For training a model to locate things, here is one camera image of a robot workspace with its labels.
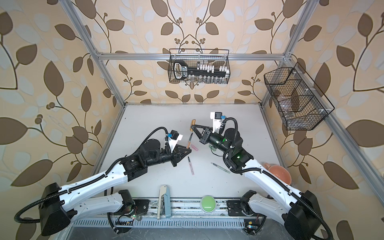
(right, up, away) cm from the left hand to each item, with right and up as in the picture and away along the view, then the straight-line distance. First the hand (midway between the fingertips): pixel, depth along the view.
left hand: (191, 150), depth 67 cm
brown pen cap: (+1, +13, -1) cm, 13 cm away
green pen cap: (+9, +2, -6) cm, 11 cm away
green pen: (+18, -16, +20) cm, 31 cm away
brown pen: (-1, +4, -1) cm, 4 cm away
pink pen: (-1, -16, +20) cm, 25 cm away
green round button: (+8, -29, +7) cm, 30 cm away
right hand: (+1, +10, -2) cm, 10 cm away
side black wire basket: (+54, +21, +5) cm, 58 cm away
